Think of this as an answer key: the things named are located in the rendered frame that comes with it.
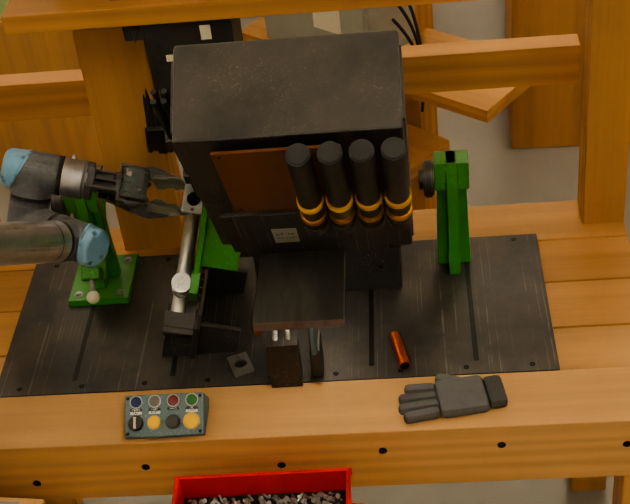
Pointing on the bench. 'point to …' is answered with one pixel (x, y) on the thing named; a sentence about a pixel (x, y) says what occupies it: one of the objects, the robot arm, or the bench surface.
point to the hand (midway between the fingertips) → (191, 199)
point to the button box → (166, 415)
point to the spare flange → (241, 367)
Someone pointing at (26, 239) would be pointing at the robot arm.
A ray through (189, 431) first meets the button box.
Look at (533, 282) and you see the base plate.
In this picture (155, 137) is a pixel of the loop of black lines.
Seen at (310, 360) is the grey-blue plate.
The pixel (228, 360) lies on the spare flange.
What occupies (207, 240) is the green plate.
